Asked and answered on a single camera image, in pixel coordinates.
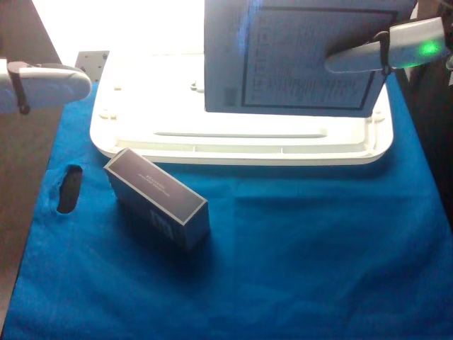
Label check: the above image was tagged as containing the small dark maroon box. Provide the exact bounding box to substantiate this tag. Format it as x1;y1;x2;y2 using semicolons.
103;147;210;252

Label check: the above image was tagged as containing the large white printed box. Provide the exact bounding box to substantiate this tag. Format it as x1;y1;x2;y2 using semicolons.
203;0;417;118

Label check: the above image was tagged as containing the white plastic tray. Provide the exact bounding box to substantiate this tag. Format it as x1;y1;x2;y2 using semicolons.
89;52;395;166

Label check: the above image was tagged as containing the blue cloth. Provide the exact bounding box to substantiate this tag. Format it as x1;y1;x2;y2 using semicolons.
0;72;453;340

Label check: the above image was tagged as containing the grey metal bracket plate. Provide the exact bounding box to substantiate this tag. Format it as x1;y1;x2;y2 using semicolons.
76;50;110;84

